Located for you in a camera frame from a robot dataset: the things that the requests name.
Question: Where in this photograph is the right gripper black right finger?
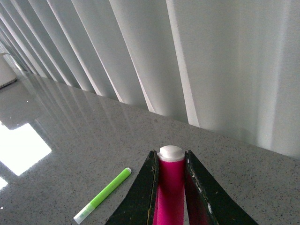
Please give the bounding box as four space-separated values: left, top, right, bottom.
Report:
185 150 257 225

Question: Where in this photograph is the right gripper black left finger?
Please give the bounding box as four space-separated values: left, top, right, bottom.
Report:
106 150 159 225

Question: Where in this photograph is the pink highlighter pen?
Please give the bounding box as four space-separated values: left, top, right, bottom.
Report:
153 145 185 225

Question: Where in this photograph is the green highlighter pen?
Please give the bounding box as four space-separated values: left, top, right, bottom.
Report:
73 167 132 225

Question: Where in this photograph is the white pleated curtain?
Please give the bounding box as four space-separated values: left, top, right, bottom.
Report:
0 0 300 158

